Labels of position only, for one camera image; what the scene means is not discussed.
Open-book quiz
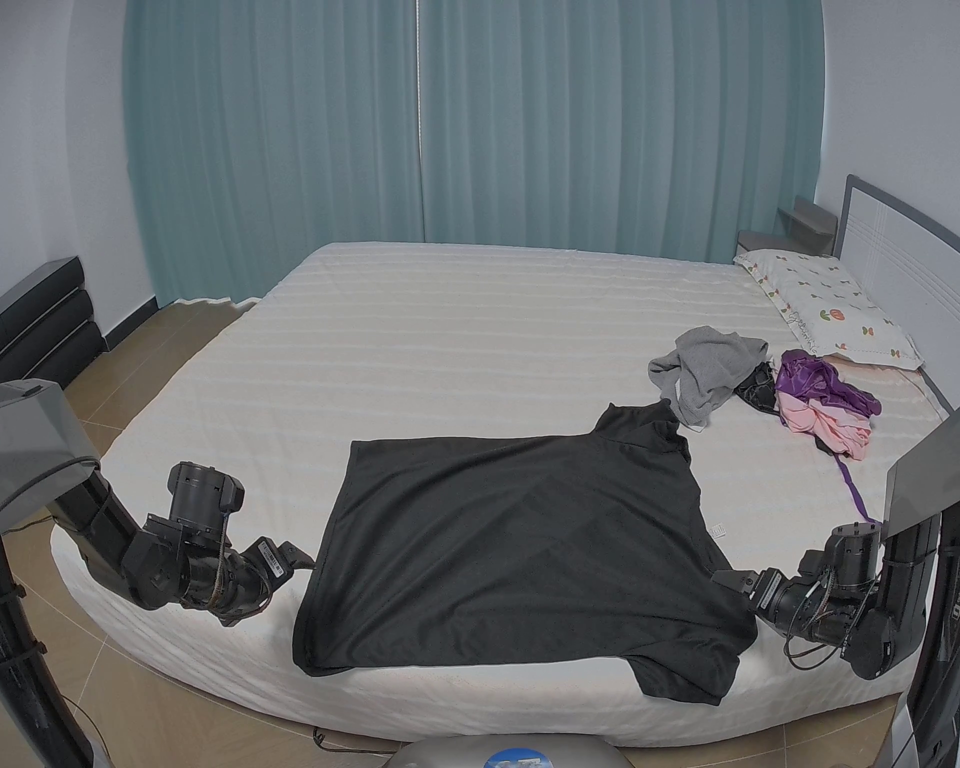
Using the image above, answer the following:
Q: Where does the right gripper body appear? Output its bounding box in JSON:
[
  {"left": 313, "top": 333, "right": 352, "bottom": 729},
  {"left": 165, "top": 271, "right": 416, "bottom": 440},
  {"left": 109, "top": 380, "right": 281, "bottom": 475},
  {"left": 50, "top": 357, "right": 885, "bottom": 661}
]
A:
[{"left": 752, "top": 568, "right": 835, "bottom": 642}]

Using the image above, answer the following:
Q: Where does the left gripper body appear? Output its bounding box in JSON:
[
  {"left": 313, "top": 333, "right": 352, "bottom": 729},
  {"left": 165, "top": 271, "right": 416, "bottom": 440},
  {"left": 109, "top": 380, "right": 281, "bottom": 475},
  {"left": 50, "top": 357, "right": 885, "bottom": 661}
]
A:
[{"left": 182, "top": 534, "right": 299, "bottom": 629}]

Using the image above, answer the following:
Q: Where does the black T-shirt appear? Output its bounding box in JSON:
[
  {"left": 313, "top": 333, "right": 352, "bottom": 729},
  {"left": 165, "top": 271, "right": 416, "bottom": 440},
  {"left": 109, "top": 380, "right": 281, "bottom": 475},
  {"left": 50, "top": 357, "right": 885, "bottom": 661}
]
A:
[{"left": 291, "top": 401, "right": 760, "bottom": 708}]

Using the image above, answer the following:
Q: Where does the bed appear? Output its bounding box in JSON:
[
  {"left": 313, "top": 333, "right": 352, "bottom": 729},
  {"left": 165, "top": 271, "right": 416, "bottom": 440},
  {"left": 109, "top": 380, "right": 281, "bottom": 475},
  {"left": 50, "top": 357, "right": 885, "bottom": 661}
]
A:
[{"left": 48, "top": 174, "right": 960, "bottom": 750}]

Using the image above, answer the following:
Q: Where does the pink garment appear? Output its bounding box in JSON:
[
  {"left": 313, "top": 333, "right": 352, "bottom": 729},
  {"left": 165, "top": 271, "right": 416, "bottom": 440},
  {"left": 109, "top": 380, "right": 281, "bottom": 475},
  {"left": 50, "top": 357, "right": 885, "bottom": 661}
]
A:
[{"left": 776, "top": 393, "right": 875, "bottom": 462}]

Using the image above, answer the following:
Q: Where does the black lace garment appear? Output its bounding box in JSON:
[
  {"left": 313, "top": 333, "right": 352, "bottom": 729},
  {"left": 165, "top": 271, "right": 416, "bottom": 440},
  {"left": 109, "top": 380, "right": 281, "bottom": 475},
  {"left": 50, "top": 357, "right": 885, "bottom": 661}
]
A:
[{"left": 733, "top": 361, "right": 781, "bottom": 414}]

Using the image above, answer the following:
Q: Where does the purple garment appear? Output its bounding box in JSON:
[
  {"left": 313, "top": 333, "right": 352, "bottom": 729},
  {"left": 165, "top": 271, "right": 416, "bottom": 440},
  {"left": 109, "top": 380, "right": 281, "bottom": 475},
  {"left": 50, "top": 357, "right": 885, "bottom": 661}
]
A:
[{"left": 772, "top": 348, "right": 886, "bottom": 526}]

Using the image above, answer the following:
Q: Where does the grey garment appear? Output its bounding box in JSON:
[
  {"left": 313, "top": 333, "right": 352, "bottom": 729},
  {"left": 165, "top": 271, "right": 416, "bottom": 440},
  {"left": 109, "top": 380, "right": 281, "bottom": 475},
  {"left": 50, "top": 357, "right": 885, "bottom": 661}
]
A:
[{"left": 647, "top": 325, "right": 771, "bottom": 430}]

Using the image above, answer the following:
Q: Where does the white printed pillow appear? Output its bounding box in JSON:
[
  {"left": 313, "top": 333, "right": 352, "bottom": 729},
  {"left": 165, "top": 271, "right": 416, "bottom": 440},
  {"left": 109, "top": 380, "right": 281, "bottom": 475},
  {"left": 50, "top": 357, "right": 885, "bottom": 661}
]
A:
[{"left": 733, "top": 249, "right": 925, "bottom": 371}]

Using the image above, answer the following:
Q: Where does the black chest of drawers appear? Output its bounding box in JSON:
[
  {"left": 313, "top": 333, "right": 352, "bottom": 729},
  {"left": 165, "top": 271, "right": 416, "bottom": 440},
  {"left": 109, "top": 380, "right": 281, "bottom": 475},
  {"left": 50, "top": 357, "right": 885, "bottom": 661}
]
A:
[{"left": 0, "top": 255, "right": 106, "bottom": 391}]

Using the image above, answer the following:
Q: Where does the grey bedside table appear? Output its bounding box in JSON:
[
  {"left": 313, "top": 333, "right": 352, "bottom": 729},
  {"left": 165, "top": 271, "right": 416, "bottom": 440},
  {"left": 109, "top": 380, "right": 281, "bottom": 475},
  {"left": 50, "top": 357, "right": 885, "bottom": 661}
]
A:
[{"left": 736, "top": 196, "right": 839, "bottom": 262}]

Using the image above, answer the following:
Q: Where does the blue-green curtain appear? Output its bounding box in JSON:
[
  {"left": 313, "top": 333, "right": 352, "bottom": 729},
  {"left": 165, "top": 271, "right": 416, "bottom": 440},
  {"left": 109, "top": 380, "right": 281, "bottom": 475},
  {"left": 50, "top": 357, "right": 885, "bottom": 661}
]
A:
[
  {"left": 123, "top": 0, "right": 425, "bottom": 310},
  {"left": 418, "top": 0, "right": 826, "bottom": 262}
]

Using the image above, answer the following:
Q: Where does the black cable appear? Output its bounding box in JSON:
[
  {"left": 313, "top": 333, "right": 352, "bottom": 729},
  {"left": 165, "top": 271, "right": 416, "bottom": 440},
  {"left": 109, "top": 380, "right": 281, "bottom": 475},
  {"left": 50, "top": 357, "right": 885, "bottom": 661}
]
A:
[{"left": 311, "top": 723, "right": 406, "bottom": 755}]

